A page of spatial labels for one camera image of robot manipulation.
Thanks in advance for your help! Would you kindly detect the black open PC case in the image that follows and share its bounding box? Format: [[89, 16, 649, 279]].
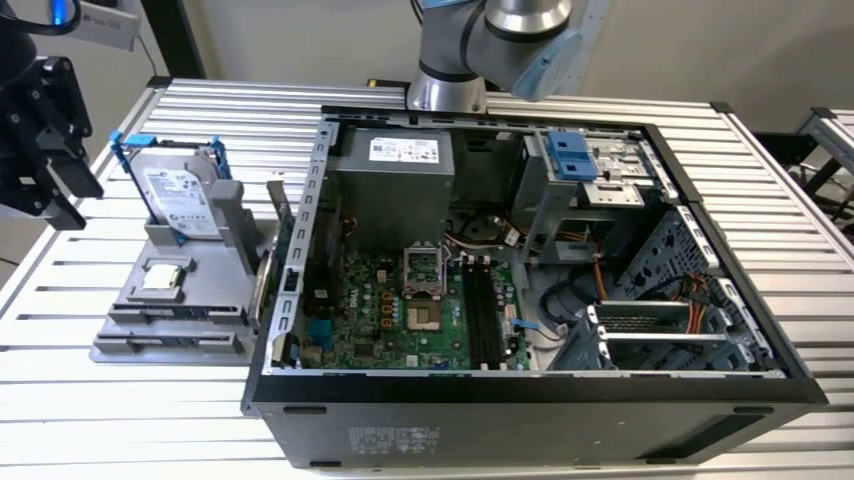
[[239, 103, 829, 470]]

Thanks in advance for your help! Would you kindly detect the blue plastic drive latch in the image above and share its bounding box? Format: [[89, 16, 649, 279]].
[[544, 130, 600, 182]]

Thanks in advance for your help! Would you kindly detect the grey parts rack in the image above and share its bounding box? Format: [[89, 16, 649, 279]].
[[89, 179, 281, 365]]

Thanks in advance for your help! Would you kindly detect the grey metal disk bay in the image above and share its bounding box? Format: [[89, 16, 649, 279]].
[[553, 299, 762, 371]]

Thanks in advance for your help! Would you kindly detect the metal socket cover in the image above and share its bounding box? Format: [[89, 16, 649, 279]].
[[402, 241, 447, 297]]

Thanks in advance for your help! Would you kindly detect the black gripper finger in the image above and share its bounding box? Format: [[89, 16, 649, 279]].
[[32, 54, 107, 199], [0, 167, 89, 231]]

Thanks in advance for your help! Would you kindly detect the grey metal drive cage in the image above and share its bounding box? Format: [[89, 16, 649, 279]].
[[517, 130, 669, 264]]

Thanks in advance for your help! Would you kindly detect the grey power supply unit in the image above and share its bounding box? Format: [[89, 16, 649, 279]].
[[325, 127, 459, 251]]

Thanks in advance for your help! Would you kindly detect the metal frame side table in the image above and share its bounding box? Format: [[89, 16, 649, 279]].
[[753, 105, 854, 221]]

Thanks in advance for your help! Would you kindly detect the black cooler fan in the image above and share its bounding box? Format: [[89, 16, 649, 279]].
[[446, 212, 522, 249]]

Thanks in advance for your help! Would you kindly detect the black RAM slot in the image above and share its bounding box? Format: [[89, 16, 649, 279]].
[[481, 255, 509, 371], [462, 255, 488, 371]]

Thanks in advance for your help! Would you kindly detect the black vertical post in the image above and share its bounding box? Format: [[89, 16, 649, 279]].
[[139, 0, 207, 80]]

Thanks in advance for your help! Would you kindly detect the hard disk in blue carrier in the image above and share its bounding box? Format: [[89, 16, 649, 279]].
[[109, 128, 233, 241]]

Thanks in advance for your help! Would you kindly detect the green motherboard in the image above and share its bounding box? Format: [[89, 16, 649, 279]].
[[297, 244, 536, 371]]

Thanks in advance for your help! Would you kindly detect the thin orange wire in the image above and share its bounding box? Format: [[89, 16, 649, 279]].
[[590, 252, 613, 304]]

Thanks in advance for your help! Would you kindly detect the orange wire bundle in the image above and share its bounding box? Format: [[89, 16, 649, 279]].
[[680, 273, 709, 335]]

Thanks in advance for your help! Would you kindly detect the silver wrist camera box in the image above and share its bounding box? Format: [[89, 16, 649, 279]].
[[78, 0, 142, 51]]

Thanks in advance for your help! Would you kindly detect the CPU socket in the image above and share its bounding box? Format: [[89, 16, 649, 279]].
[[405, 297, 447, 332]]

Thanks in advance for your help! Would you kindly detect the black looped cable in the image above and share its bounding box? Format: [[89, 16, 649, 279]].
[[538, 279, 602, 326]]

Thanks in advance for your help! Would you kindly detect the silver CPU chip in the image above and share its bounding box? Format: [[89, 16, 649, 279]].
[[142, 263, 182, 290]]

